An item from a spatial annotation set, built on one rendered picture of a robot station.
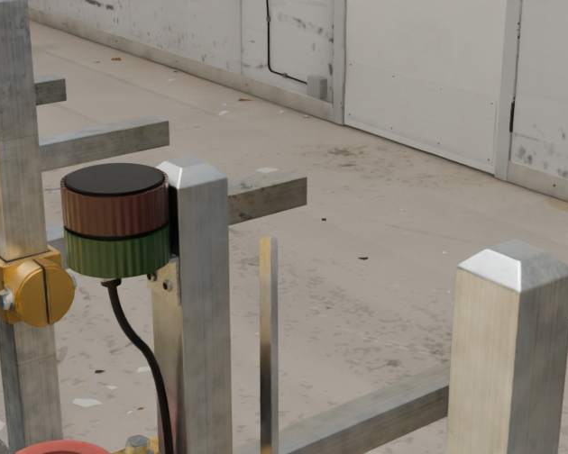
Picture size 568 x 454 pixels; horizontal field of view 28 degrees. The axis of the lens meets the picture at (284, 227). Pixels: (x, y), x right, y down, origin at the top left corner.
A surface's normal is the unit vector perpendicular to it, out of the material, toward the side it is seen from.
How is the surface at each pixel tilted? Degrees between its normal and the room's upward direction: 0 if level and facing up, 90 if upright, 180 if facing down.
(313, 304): 0
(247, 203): 90
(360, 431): 90
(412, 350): 0
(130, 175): 0
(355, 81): 90
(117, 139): 90
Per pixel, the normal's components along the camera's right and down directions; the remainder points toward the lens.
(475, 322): -0.79, 0.22
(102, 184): 0.00, -0.93
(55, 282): 0.61, 0.29
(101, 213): -0.13, 0.36
